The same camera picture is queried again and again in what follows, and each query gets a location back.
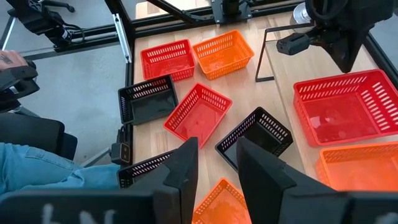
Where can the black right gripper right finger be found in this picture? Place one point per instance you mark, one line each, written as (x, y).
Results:
(261, 180)

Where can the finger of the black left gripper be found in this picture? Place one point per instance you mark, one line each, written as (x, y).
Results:
(353, 46)
(334, 46)

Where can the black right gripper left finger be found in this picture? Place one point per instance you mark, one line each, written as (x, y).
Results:
(182, 180)

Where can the black plastic basket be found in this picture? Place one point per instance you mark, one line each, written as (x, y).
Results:
(149, 105)
(140, 169)
(258, 130)

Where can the orange plastic basket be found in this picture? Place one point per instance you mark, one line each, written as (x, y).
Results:
(222, 56)
(360, 168)
(220, 205)

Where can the red plastic basket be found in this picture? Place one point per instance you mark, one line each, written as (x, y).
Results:
(196, 118)
(168, 62)
(342, 115)

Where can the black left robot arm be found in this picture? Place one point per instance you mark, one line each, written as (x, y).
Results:
(231, 9)

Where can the person's leg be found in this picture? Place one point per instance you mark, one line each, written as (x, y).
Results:
(46, 168)

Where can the black chair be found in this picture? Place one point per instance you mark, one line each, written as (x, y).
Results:
(31, 133)

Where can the person's hand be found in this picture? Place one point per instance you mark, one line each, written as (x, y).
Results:
(9, 59)

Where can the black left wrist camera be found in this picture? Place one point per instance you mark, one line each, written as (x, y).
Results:
(292, 43)

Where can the black metal table frame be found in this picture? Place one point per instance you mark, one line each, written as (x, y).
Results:
(130, 70)

